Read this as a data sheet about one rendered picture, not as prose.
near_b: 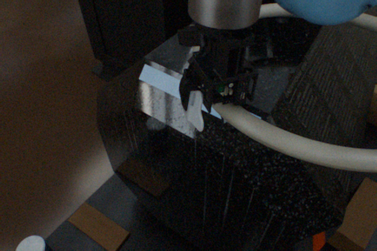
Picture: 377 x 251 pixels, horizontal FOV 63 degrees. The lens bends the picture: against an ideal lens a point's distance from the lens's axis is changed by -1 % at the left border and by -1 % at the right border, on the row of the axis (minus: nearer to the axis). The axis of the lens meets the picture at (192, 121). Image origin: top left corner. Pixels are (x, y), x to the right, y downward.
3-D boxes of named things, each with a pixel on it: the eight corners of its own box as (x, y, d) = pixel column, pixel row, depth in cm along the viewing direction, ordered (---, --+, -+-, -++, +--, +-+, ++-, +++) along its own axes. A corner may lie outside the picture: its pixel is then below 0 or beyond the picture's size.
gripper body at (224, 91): (206, 117, 44) (212, 41, 35) (184, 82, 49) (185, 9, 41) (253, 105, 46) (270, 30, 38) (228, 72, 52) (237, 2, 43)
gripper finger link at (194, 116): (188, 151, 50) (202, 106, 45) (175, 126, 54) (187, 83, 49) (205, 149, 52) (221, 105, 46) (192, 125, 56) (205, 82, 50)
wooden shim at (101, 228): (68, 221, 129) (67, 220, 128) (86, 202, 135) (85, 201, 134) (113, 254, 120) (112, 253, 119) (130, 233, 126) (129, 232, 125)
